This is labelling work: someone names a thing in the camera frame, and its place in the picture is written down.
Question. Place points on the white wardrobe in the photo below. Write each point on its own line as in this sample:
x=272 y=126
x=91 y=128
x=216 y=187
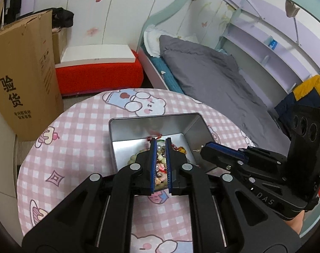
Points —
x=128 y=10

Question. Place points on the small orange butterfly sticker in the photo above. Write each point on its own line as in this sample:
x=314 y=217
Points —
x=204 y=24

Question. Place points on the large cardboard box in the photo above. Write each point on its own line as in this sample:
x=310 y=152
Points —
x=25 y=79

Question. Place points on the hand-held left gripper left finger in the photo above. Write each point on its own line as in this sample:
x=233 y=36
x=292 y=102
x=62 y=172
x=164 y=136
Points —
x=153 y=163

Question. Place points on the grey metal tin box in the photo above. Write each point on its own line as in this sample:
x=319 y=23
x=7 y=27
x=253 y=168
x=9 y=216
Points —
x=128 y=147

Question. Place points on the person's right forearm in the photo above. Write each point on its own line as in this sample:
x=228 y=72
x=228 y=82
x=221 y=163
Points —
x=294 y=224

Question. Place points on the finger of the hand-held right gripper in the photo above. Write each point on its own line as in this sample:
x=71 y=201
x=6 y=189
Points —
x=215 y=160
x=223 y=148

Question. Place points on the beige hanging pouch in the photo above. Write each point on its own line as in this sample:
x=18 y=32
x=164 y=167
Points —
x=292 y=8

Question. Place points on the row of hanging clothes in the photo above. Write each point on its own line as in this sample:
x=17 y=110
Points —
x=12 y=0

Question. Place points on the faded pink butterfly sticker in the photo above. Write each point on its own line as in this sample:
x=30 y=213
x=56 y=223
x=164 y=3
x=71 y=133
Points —
x=92 y=31

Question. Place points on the purple bed shelves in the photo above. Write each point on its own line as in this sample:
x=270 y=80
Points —
x=255 y=42

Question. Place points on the green bunk bed frame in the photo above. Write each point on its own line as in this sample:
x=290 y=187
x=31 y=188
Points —
x=165 y=10

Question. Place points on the white pillow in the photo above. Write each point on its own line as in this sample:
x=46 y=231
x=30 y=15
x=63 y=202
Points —
x=151 y=40

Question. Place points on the grey blanket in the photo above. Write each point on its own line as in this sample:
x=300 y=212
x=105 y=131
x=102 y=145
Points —
x=215 y=79

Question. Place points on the red bench with white top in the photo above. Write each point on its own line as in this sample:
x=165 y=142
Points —
x=96 y=68

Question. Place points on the small cardboard box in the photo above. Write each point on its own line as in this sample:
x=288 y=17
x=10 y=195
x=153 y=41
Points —
x=59 y=43

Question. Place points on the teal bed sheet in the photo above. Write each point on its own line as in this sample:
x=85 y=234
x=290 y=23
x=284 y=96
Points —
x=165 y=73

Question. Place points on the small blue box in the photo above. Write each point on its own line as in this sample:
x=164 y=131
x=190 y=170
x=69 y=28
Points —
x=273 y=43

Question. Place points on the pink checked tablecloth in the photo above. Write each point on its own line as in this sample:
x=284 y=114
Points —
x=78 y=150

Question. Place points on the pile of jewelry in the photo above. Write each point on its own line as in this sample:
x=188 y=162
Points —
x=161 y=160

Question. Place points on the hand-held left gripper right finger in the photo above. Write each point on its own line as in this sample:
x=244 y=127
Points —
x=168 y=163

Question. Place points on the blue and yellow jacket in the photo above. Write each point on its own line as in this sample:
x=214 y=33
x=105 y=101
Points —
x=305 y=95

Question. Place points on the black bag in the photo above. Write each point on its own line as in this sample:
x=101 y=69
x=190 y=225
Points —
x=63 y=18

